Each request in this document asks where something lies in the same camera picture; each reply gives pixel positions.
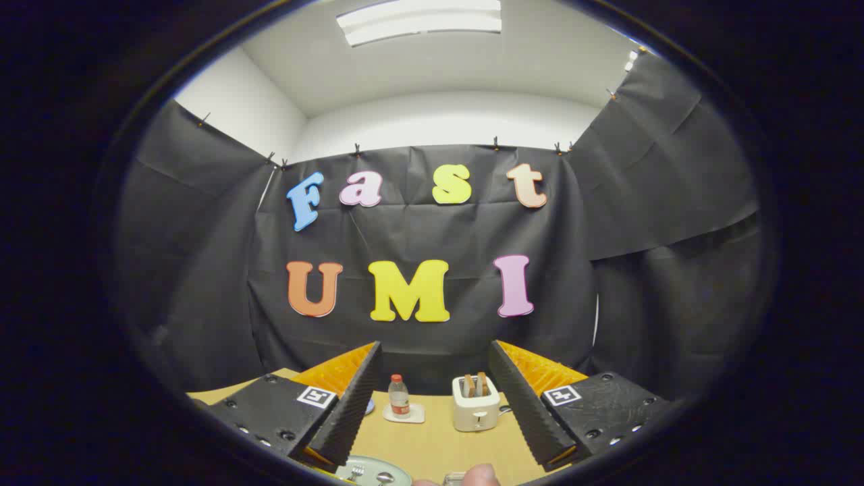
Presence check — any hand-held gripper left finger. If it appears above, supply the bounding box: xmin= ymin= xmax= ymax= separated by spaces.
xmin=191 ymin=341 xmax=383 ymax=473

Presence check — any ceiling light panel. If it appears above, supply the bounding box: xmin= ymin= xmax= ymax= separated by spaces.
xmin=336 ymin=0 xmax=503 ymax=48

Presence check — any cream toaster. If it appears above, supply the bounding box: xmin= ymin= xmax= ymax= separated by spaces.
xmin=452 ymin=375 xmax=502 ymax=433

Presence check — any pale green plate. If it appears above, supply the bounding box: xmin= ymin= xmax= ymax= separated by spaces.
xmin=335 ymin=455 xmax=413 ymax=486

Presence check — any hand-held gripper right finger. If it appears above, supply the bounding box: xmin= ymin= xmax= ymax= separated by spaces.
xmin=487 ymin=340 xmax=676 ymax=472

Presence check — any clear water bottle red cap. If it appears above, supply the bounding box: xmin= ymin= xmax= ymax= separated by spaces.
xmin=388 ymin=375 xmax=410 ymax=419

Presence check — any white square coaster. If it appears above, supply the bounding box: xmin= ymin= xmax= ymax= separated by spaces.
xmin=383 ymin=403 xmax=426 ymax=425

